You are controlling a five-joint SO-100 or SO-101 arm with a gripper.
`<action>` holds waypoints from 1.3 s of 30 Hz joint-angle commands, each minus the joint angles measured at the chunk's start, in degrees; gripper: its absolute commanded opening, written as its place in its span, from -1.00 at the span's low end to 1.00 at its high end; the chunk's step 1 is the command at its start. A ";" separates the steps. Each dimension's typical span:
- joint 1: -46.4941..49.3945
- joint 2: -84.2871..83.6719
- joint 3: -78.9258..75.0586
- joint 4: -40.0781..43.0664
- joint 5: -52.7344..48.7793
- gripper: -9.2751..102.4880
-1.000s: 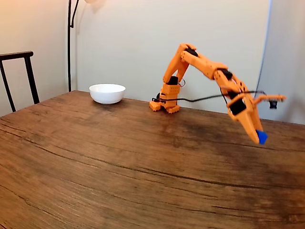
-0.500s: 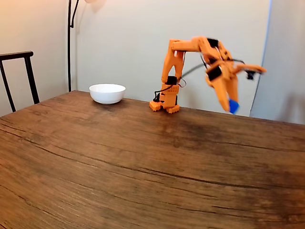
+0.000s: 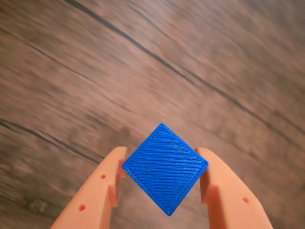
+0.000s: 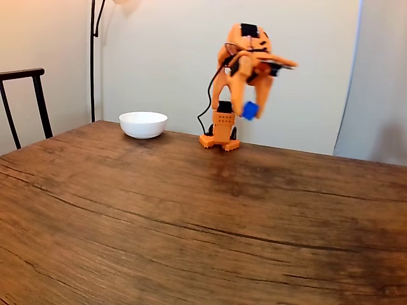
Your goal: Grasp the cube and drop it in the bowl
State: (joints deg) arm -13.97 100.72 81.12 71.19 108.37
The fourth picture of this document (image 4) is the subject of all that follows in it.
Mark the blue cube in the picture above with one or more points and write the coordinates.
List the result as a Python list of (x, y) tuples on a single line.
[(250, 111)]

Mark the white bowl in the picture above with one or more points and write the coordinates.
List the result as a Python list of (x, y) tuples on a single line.
[(143, 125)]

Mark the black floor lamp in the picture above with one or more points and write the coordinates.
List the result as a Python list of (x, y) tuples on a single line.
[(92, 79)]

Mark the black chair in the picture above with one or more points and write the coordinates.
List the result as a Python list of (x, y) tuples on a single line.
[(38, 92)]

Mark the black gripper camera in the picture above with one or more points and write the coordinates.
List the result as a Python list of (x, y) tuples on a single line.
[(275, 69)]

